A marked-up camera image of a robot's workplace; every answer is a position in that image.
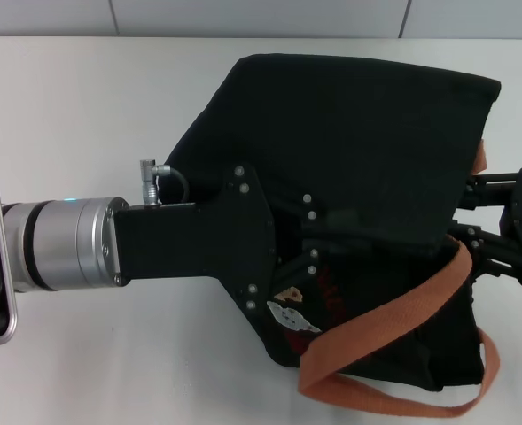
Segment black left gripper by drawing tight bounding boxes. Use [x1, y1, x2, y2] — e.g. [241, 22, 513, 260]
[113, 163, 364, 319]

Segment black food bag orange straps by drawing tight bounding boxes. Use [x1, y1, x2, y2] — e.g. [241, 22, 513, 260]
[164, 53, 503, 409]

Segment left gripper connector cable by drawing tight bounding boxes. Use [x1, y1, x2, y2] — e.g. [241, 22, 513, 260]
[138, 158, 191, 207]

